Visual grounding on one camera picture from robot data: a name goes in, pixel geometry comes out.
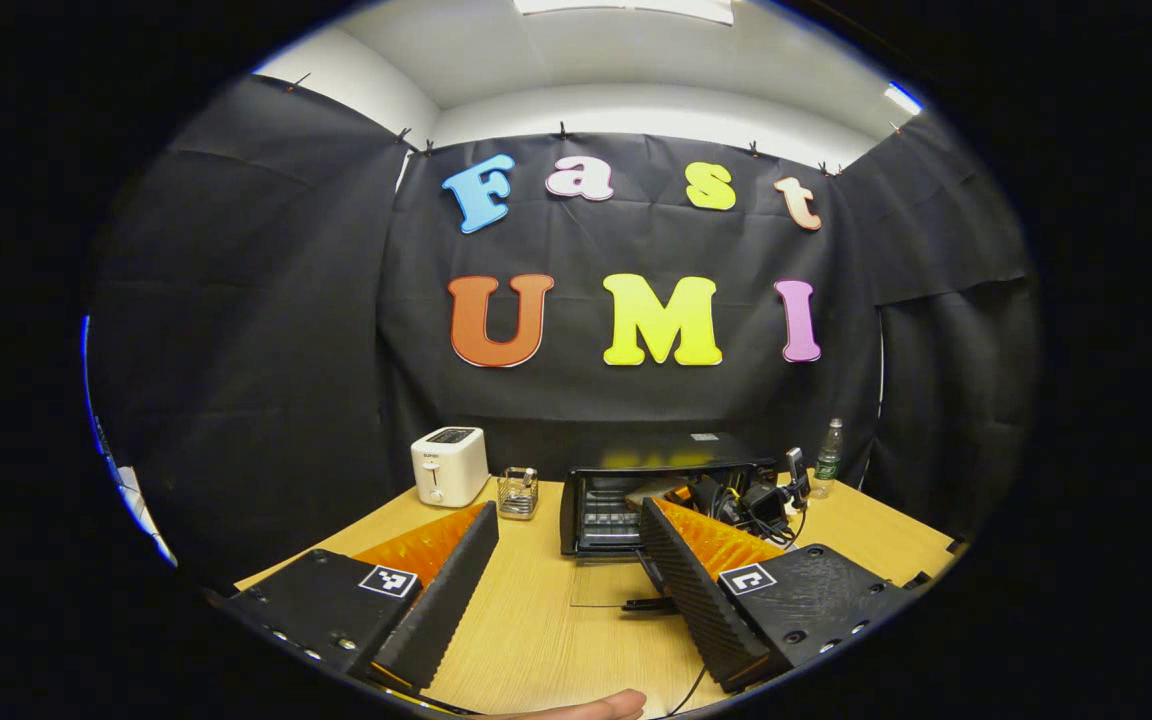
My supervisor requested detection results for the black backdrop cloth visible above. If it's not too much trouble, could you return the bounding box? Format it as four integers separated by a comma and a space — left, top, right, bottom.
86, 75, 1042, 591

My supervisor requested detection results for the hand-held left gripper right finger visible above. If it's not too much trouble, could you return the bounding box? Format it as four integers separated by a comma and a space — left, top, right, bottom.
639, 497, 912, 694

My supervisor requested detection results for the white toaster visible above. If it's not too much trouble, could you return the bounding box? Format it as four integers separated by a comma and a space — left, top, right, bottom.
410, 427, 490, 508

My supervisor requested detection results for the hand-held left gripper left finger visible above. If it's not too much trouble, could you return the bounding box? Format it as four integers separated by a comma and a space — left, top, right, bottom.
221, 500, 500, 694

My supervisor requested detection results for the clear plastic water bottle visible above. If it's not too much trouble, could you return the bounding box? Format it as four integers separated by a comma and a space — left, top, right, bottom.
813, 418, 845, 499

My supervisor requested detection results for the metal wire holder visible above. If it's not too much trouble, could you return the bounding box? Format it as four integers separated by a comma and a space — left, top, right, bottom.
498, 467, 539, 521

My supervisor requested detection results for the black electric oven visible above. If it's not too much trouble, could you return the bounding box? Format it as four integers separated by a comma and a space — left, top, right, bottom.
561, 432, 779, 613

